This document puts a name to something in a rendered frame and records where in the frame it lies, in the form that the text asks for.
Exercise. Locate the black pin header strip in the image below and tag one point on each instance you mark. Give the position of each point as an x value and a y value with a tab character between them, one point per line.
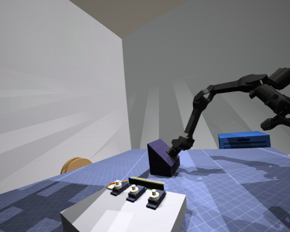
146	184

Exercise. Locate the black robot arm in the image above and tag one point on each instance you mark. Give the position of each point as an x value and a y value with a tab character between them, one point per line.
249	84

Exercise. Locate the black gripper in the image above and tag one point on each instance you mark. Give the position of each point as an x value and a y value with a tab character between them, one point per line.
280	106

